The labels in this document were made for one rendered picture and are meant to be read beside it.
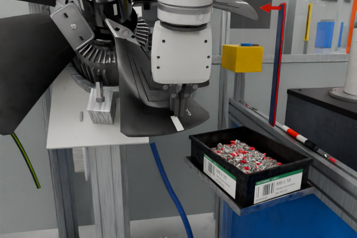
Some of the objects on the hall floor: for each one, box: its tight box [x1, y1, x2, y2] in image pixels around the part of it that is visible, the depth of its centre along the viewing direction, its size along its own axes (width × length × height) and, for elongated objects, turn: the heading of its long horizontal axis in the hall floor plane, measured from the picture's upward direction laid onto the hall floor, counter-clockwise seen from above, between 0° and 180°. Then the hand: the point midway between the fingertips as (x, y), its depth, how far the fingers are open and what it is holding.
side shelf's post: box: [124, 145, 131, 238], centre depth 136 cm, size 4×4×83 cm
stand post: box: [88, 145, 126, 238], centre depth 92 cm, size 4×9×91 cm, turn 99°
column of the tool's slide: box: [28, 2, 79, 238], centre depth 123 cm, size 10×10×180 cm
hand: (178, 104), depth 51 cm, fingers closed, pressing on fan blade
